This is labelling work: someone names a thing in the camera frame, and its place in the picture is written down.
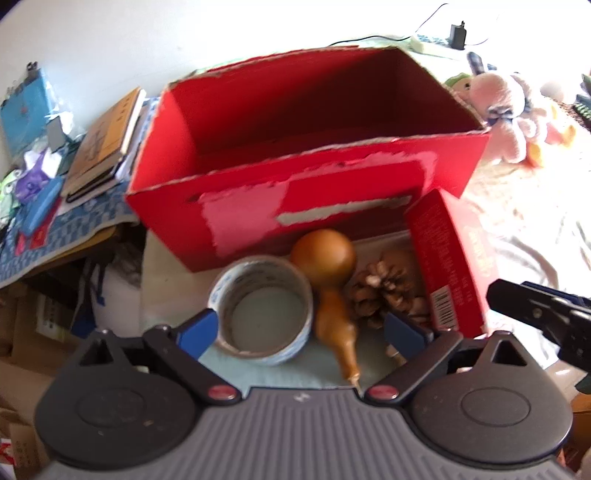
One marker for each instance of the blue patterned table cloth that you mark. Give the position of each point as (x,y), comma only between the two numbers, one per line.
(78,221)

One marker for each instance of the green plush toy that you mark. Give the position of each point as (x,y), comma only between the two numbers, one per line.
(457,82)

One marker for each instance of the yellow red plush toy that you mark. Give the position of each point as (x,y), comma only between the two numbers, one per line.
(556,129)

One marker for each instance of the blue pencil case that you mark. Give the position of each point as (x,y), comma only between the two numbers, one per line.
(41,205)

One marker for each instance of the large red cardboard box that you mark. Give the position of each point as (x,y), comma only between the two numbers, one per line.
(295,115)

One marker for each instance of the white plastic bag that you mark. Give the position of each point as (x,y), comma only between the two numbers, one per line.
(117,286)

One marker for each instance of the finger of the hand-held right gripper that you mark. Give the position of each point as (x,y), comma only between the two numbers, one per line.
(563,297)
(531,308)

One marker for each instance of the brown wooden gourd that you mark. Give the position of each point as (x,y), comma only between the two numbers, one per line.
(325,256)

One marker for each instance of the small red packet box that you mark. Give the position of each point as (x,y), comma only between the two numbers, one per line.
(450,258)

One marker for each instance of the brown book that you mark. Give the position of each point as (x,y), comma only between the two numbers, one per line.
(104,138)

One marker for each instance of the purple plastic bag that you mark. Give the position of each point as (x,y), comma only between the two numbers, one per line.
(30,182)

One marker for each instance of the white bed sheet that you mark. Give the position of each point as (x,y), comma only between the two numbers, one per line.
(531,221)

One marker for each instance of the white power strip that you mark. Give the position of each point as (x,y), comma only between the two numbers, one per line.
(427,44)

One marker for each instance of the blue plastic package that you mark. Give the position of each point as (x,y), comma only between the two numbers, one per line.
(25,113)

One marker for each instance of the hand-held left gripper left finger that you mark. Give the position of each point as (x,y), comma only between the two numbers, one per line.
(199,331)

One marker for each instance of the pink plush toy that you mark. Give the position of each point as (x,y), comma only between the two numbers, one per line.
(501,108)

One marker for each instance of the brown cardboard carton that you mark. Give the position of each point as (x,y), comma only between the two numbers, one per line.
(27,350)

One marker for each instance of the black charger plug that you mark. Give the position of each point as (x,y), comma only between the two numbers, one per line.
(458,34)

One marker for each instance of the brown pine cone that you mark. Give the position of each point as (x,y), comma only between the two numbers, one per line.
(385,288)

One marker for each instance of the red card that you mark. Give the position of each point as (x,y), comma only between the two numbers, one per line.
(32,237)

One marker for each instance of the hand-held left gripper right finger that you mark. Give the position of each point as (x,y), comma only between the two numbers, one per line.
(404,333)

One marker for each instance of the light green mat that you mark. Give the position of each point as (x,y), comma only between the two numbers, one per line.
(304,371)

